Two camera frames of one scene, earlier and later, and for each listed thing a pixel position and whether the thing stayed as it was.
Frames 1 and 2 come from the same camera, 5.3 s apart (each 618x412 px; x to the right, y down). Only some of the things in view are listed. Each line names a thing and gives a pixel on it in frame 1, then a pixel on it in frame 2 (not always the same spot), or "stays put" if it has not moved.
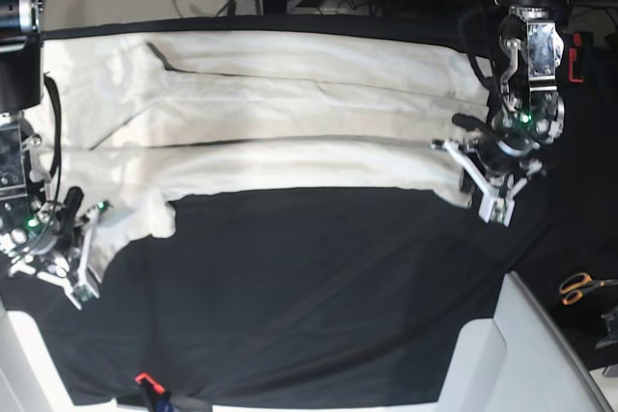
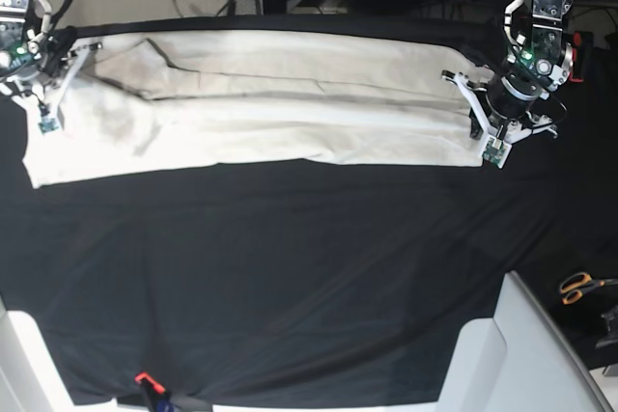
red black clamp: [572, 57] stays put
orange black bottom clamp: [153, 395] stays put
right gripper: [513, 134] → [537, 61]
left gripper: [48, 234] → [44, 51]
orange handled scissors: [576, 283] stays put
